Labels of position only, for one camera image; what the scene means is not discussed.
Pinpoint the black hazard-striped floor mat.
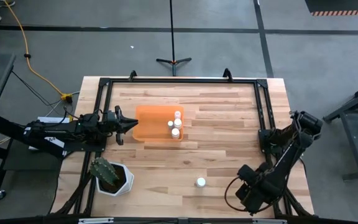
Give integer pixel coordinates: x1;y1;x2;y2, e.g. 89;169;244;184
305;0;358;16

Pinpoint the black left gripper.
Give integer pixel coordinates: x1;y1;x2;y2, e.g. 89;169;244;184
104;105;139;146

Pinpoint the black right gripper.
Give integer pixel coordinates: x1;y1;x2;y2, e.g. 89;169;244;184
235;161;281;215

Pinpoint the orange translucent plastic basket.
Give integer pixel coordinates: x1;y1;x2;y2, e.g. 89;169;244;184
131;105;185;143

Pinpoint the yellow extension cable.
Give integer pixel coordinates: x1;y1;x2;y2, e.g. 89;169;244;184
3;0;73;103

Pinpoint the black metal side table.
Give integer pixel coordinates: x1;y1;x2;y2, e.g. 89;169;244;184
323;79;358;181

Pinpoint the black aluminium table frame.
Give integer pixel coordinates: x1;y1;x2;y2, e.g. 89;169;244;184
50;67;315;224

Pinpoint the black tripod stand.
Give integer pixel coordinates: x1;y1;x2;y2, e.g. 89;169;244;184
155;0;193;77

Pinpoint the green cactus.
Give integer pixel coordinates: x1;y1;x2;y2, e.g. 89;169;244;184
89;157;120;187

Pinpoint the white faceted plant pot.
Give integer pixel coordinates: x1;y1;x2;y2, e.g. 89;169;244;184
95;161;135;197

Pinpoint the white paper sheet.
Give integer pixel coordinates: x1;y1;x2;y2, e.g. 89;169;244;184
37;116;71;124

